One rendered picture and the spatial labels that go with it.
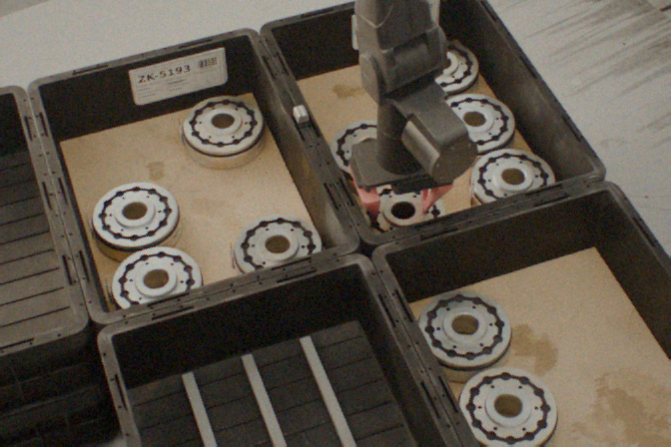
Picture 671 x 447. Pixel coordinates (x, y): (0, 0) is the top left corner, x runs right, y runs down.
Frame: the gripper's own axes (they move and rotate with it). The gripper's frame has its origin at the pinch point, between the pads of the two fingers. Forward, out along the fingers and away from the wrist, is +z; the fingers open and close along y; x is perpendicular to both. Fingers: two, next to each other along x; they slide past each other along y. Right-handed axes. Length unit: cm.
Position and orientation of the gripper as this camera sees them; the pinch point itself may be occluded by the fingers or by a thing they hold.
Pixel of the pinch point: (398, 209)
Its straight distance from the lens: 142.0
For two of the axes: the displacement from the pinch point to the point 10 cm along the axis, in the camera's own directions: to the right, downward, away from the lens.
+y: 9.7, -2.0, 1.6
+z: 0.1, 6.6, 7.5
